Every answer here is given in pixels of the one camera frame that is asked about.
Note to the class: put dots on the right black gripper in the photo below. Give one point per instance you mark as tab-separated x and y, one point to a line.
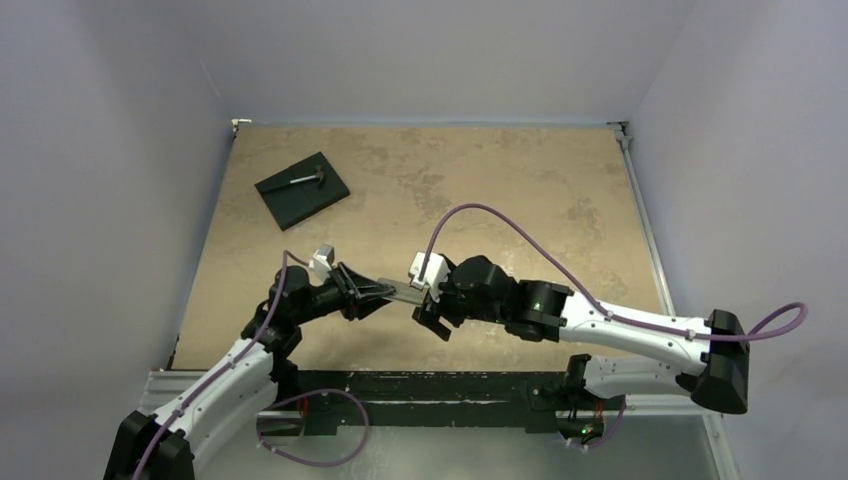
433	303

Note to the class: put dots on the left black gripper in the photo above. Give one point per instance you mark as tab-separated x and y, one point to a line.
362	294

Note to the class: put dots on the grey remote control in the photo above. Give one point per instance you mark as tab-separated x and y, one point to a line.
402	292

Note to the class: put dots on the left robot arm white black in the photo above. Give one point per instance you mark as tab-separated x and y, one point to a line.
265	343

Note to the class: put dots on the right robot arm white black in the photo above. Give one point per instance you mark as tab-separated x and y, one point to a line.
701	358

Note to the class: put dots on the black square tray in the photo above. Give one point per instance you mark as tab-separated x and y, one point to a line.
295	204

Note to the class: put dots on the small metal hammer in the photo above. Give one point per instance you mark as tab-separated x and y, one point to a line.
318	177

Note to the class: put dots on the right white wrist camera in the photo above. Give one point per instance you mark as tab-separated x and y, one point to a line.
428	272

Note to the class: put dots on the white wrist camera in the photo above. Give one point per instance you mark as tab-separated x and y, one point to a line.
428	272
321	264

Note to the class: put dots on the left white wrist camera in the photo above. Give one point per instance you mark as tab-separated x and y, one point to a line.
321	264

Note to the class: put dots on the aluminium frame rail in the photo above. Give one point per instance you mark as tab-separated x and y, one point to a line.
172	391

